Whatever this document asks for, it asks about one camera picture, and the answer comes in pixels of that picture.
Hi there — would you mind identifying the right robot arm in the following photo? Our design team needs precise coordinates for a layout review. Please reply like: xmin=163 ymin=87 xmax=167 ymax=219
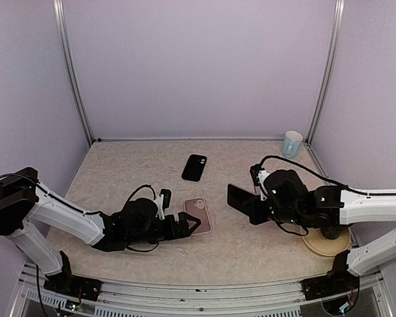
xmin=238 ymin=169 xmax=396 ymax=293

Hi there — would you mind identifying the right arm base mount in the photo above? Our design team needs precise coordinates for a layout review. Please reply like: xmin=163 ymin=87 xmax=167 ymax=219
xmin=301 ymin=250 xmax=360 ymax=300

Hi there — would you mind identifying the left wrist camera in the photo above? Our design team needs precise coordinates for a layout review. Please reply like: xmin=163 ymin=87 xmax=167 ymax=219
xmin=154 ymin=189 xmax=172 ymax=220

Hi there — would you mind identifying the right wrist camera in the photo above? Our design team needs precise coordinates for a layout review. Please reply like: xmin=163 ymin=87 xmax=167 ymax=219
xmin=249 ymin=164 xmax=269 ymax=201

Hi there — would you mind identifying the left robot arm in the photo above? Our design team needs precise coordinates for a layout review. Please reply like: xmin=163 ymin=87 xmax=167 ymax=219
xmin=0 ymin=167 xmax=201 ymax=294

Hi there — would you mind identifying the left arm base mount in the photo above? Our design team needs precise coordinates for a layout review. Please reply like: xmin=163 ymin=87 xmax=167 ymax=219
xmin=44 ymin=251 xmax=102 ymax=302

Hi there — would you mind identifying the left aluminium frame post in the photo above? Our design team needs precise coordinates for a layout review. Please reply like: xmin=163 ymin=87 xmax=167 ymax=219
xmin=53 ymin=0 xmax=94 ymax=147

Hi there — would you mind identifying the pink phone case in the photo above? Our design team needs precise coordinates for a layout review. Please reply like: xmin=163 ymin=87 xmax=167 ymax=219
xmin=183 ymin=197 xmax=212 ymax=236

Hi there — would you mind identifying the right aluminium frame post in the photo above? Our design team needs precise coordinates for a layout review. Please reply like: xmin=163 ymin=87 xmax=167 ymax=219
xmin=306 ymin=0 xmax=345 ymax=147

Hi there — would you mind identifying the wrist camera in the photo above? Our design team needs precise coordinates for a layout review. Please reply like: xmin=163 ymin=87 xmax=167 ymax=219
xmin=249 ymin=164 xmax=269 ymax=201
xmin=154 ymin=189 xmax=172 ymax=220

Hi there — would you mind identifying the black phone case far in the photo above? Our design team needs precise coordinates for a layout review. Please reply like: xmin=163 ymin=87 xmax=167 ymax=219
xmin=181 ymin=154 xmax=207 ymax=182

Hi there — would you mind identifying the aluminium frame post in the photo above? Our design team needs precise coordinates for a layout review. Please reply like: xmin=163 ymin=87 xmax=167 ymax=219
xmin=53 ymin=0 xmax=94 ymax=147
xmin=306 ymin=0 xmax=345 ymax=147

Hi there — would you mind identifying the beige plate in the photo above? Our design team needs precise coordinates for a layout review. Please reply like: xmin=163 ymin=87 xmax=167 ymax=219
xmin=302 ymin=229 xmax=351 ymax=258

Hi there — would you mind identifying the white-edged phone screen up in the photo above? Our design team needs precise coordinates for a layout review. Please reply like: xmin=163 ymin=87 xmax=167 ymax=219
xmin=227 ymin=184 xmax=260 ymax=217

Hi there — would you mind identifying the light blue mug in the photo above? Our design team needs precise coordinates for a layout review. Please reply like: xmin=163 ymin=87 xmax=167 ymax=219
xmin=282 ymin=131 xmax=303 ymax=159

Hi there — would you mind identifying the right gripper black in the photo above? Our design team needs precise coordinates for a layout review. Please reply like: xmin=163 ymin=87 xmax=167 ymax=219
xmin=243 ymin=194 xmax=305 ymax=226

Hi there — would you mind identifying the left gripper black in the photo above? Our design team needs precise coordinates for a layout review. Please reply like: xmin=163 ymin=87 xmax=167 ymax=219
xmin=127 ymin=211 xmax=201 ymax=246

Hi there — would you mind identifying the dark green mug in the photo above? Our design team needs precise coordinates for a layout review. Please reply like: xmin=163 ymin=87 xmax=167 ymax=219
xmin=320 ymin=225 xmax=348 ymax=240

